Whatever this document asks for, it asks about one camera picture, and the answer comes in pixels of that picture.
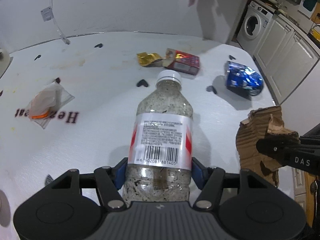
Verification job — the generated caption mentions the clear plastic bag orange strip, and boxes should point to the clear plastic bag orange strip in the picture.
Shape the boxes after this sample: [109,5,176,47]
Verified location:
[28,83,75,130]

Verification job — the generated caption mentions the white washing machine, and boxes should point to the white washing machine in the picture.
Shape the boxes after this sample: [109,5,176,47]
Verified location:
[236,0,274,50]

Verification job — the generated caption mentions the red cigarette box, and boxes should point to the red cigarette box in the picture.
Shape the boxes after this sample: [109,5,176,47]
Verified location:
[164,48,201,75]

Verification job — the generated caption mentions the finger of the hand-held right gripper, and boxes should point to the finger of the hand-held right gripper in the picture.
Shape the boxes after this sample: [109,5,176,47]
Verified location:
[256,133,320,176]

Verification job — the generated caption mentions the yellow kitchen container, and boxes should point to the yellow kitchen container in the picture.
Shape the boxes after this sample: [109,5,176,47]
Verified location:
[310,25,320,42]

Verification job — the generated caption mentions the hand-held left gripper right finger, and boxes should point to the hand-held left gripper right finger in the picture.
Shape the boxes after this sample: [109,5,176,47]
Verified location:
[191,157,278,211]

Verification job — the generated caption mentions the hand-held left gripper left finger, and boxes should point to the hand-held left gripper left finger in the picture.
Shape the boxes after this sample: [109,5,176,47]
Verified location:
[42,157,128,211]

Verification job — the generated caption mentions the clear plastic bottle white cap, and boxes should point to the clear plastic bottle white cap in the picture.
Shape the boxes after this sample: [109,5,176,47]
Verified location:
[122,70,194,203]

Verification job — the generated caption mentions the clear plastic clip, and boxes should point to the clear plastic clip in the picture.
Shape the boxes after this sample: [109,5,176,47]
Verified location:
[57,27,70,45]

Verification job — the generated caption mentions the white hanging tag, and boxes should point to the white hanging tag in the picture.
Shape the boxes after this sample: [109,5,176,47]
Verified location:
[41,7,54,22]

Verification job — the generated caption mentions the torn brown cardboard piece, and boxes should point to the torn brown cardboard piece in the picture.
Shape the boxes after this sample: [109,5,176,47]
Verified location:
[236,106,299,188]

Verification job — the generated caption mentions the crumpled blue foil bag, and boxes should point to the crumpled blue foil bag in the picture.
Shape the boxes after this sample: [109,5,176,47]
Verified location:
[224,60,264,97]

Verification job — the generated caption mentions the white kitchen cabinets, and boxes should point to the white kitchen cabinets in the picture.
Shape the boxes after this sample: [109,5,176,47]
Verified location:
[252,14,320,105]

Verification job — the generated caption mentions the gold foil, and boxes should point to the gold foil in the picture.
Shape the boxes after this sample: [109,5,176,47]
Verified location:
[137,52,165,67]

